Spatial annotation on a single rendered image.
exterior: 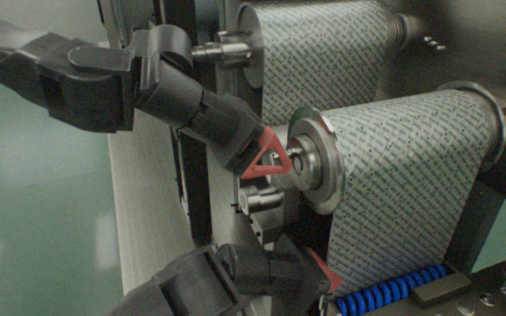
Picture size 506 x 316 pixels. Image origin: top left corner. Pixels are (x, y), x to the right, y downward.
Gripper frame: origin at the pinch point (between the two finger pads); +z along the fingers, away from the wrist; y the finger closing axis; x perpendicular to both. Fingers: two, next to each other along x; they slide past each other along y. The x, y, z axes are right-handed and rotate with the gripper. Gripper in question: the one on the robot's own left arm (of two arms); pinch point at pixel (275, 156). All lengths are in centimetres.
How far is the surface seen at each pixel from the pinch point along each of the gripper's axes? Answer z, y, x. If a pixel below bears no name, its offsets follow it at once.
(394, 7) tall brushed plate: 21.3, -24.5, 33.6
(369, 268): 20.7, 9.0, -6.0
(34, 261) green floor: 22, -133, -144
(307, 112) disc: -0.6, 0.4, 7.2
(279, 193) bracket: 5.0, 0.0, -4.7
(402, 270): 28.2, 9.2, -4.2
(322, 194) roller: 4.5, 6.7, 0.1
